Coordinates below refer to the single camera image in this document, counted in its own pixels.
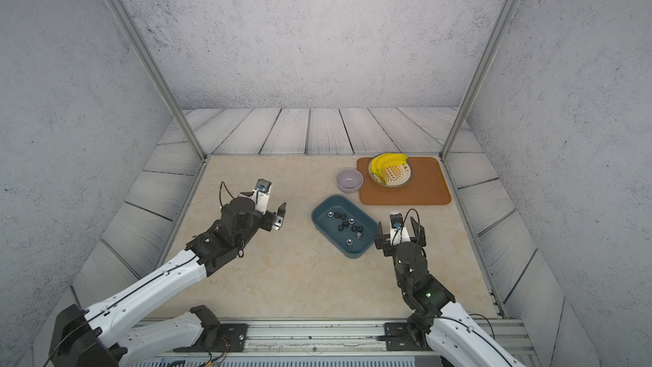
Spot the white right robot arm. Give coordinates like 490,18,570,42
375,212,523,366

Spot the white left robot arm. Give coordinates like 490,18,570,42
44,192,286,366

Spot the teal plastic storage box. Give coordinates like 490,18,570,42
311,195,377,259

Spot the brown plastic tray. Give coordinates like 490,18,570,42
358,156,453,207

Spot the patterned ceramic plate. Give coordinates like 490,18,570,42
368,161,413,188

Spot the lilac grey bowl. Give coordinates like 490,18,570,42
336,168,364,194

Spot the yellow banana bunch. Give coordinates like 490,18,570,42
369,153,409,182

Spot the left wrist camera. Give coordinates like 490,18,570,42
238,178,272,214

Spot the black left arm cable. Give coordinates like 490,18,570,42
218,180,236,210

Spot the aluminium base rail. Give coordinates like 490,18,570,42
91,318,541,367

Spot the aluminium frame post left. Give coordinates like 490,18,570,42
105,0,208,162

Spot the aluminium frame post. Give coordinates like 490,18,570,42
440,0,519,162
105,0,208,162

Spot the aluminium frame post right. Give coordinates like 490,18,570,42
440,0,519,162

